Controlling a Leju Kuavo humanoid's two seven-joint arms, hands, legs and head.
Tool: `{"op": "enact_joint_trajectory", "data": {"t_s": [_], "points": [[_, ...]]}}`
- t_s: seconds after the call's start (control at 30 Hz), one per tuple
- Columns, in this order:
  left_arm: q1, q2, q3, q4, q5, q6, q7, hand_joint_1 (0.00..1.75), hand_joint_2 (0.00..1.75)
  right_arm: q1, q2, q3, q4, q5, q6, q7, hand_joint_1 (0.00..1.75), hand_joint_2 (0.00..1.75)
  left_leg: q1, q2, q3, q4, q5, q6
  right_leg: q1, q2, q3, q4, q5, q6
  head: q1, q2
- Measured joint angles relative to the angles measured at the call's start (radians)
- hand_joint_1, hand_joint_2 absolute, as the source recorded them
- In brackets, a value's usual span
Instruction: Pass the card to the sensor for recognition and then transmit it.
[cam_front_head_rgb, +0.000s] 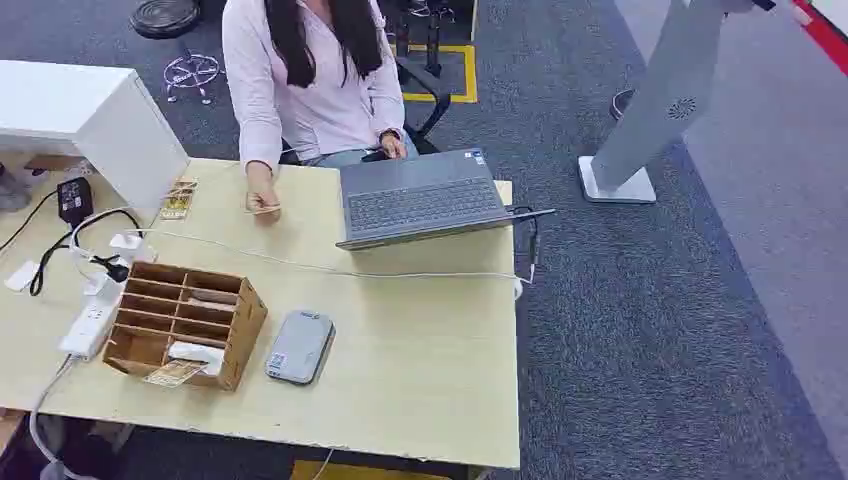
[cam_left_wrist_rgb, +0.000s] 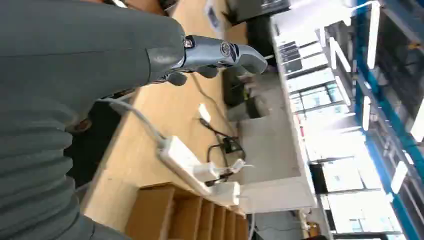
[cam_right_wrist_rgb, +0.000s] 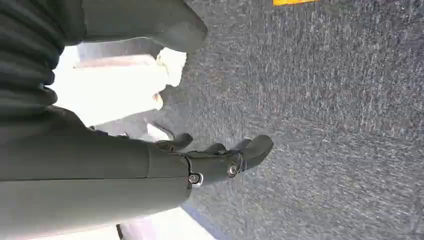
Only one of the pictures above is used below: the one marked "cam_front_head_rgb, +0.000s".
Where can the silver star chair base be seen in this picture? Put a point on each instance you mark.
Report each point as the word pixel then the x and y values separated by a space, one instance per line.
pixel 192 71

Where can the white cabinet box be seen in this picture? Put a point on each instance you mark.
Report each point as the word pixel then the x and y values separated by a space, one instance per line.
pixel 119 132

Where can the yellow sheet under desk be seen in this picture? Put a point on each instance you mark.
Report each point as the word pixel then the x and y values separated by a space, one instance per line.
pixel 358 472

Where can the person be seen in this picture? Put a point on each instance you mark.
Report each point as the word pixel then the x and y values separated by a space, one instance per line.
pixel 318 99

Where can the small printed card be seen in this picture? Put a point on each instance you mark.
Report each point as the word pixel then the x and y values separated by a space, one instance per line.
pixel 268 210

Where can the black plug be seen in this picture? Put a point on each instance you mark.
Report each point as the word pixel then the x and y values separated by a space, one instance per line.
pixel 118 270

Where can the black round disc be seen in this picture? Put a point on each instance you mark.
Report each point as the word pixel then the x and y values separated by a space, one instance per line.
pixel 164 16

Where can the black office chair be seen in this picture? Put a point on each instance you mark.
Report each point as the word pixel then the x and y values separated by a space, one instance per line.
pixel 427 86

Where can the wooden card box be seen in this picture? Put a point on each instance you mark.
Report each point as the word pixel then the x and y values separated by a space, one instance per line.
pixel 245 331

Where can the white plug adapter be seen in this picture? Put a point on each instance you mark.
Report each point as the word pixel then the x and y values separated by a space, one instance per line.
pixel 129 243

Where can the grey laptop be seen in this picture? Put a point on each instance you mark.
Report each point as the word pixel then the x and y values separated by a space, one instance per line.
pixel 424 199

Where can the black power adapter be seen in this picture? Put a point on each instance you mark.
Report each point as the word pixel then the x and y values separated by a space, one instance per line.
pixel 74 199

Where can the stack of printed cards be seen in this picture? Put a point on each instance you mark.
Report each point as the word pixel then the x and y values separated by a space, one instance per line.
pixel 177 202

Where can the grey floor stand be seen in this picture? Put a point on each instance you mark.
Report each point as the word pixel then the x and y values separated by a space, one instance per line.
pixel 662 99

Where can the person's right hand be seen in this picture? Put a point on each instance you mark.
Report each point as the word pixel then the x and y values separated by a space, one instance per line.
pixel 262 192

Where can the white charger block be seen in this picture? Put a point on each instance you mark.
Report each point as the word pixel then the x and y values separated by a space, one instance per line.
pixel 22 276

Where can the white power strip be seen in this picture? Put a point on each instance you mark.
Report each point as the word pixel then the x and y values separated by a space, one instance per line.
pixel 89 328

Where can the person's left hand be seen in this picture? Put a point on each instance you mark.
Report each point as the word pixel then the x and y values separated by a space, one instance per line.
pixel 393 147

